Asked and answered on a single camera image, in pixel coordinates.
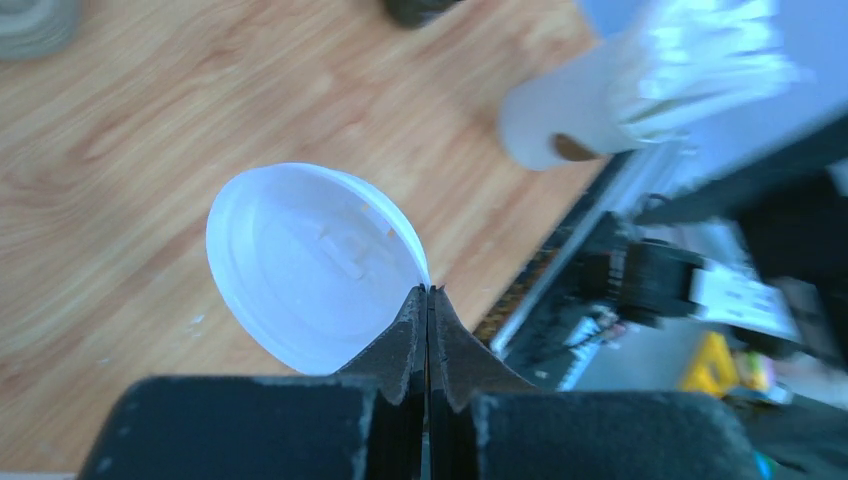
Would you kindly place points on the white plastic cup lid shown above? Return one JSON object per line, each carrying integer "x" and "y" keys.
{"x": 313, "y": 262}

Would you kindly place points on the white straw holder cup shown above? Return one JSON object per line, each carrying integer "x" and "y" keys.
{"x": 567, "y": 114}

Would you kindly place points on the cardboard cup carrier tray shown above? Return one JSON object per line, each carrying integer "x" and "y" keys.
{"x": 33, "y": 29}

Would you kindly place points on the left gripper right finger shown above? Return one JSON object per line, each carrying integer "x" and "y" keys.
{"x": 486, "y": 422}

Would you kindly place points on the dark brown plastic cup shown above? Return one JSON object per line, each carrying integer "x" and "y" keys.
{"x": 414, "y": 14}

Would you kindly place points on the wrapped white straws bundle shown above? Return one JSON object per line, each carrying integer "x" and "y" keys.
{"x": 682, "y": 61}

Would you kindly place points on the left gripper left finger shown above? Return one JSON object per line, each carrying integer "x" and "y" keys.
{"x": 365, "y": 421}

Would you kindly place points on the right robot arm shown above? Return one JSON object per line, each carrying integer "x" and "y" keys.
{"x": 796, "y": 301}

